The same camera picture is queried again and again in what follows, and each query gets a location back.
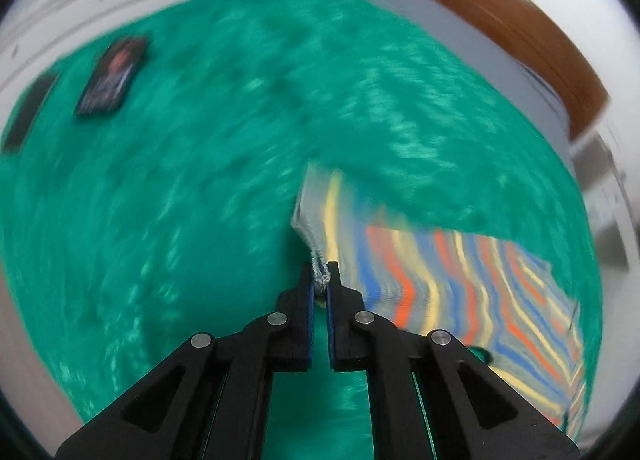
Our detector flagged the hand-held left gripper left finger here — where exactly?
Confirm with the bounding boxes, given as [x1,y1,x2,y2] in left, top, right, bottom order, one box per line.
[54,262,316,460]

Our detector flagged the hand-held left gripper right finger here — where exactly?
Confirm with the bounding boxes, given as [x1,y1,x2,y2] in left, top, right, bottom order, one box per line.
[325,261,582,460]

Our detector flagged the striped knit sweater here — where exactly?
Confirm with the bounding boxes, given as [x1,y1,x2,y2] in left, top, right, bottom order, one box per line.
[290,162,587,441]

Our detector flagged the green velvet blanket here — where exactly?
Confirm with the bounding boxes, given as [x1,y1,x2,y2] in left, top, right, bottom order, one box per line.
[0,0,603,460]

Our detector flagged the brown wooden headboard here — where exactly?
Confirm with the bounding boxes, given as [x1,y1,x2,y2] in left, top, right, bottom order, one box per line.
[282,0,611,141]

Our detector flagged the white drawer cabinet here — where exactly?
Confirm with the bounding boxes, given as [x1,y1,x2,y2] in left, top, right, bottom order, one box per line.
[0,0,253,106]

